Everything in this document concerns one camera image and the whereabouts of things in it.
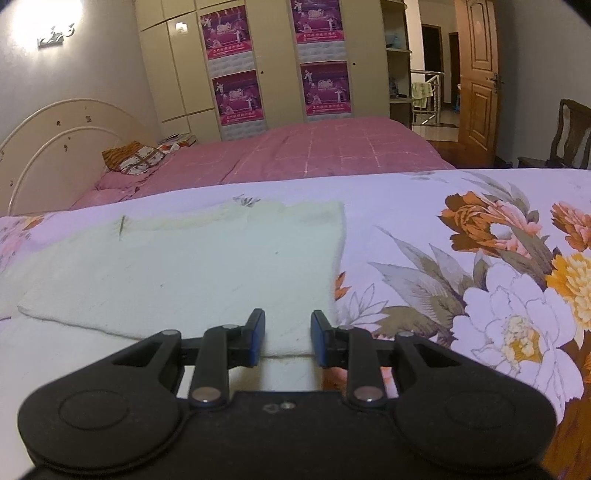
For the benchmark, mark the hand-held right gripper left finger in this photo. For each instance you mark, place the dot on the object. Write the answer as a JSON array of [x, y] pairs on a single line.
[[258, 338]]

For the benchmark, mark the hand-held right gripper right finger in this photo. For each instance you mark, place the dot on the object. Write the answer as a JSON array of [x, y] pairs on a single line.
[[318, 339]]

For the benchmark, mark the pale green small garment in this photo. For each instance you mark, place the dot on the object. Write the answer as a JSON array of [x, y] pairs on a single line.
[[184, 272]]

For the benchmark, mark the floral bed sheet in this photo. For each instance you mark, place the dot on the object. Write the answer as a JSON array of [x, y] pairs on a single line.
[[438, 240]]

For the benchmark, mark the pink checked bedspread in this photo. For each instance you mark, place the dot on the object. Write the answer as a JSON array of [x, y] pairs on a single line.
[[323, 147]]

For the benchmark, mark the magazine on bed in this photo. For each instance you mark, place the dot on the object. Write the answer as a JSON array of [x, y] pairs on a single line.
[[178, 138]]

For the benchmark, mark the orange patterned pillow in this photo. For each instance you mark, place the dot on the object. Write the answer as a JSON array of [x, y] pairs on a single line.
[[134, 157]]

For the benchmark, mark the metal stair railing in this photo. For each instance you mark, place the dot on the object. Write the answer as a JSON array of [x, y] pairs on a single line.
[[427, 99]]

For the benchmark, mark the green cloth on railing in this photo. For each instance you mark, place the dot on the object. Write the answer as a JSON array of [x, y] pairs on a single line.
[[421, 92]]

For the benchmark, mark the cream wardrobe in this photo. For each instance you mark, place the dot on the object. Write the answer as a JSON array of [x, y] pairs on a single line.
[[277, 60]]

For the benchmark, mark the cream arched headboard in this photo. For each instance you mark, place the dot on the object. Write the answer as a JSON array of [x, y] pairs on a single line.
[[51, 147]]

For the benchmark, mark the cream open shelf unit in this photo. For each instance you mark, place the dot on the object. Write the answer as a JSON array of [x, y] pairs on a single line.
[[396, 60]]

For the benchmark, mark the brown wooden door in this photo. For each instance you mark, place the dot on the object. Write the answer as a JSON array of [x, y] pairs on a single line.
[[478, 78]]

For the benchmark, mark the dark wooden chair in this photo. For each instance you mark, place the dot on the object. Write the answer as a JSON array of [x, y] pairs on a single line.
[[561, 138]]

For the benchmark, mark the purple wall poster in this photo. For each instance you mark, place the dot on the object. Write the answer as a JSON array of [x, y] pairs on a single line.
[[326, 88], [238, 98], [317, 21], [226, 34]]

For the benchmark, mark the metal wall ornament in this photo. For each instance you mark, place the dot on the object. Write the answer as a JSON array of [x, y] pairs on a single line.
[[55, 37]]

